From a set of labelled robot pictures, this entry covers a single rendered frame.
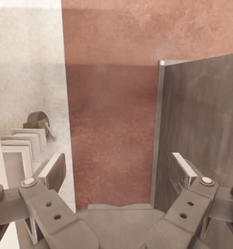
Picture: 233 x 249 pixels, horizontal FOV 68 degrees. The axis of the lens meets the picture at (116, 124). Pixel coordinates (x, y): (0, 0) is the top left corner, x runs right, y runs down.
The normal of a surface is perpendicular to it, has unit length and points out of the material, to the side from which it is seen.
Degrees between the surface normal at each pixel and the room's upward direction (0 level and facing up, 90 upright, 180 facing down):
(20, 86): 0
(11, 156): 0
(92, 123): 0
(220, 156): 90
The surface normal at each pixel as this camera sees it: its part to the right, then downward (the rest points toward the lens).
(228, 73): -1.00, 0.00
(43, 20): 0.02, 0.27
